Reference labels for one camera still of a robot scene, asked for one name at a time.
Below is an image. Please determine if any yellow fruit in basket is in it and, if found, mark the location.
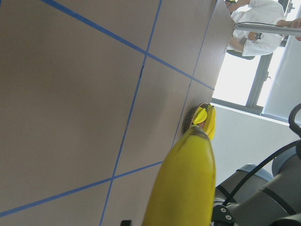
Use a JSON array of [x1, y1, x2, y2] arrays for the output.
[[192, 107, 208, 125]]

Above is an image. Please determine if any person in white shirt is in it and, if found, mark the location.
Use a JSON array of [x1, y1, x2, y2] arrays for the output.
[[224, 0, 301, 57]]

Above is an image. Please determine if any brown woven basket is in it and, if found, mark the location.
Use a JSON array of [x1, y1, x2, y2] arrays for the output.
[[181, 103, 208, 135]]

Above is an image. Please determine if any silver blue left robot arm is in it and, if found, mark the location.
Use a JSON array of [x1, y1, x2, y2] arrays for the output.
[[211, 140, 301, 226]]

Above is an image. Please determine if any yellow banana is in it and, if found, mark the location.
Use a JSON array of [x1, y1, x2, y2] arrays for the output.
[[203, 105, 216, 140], [142, 126, 216, 226]]

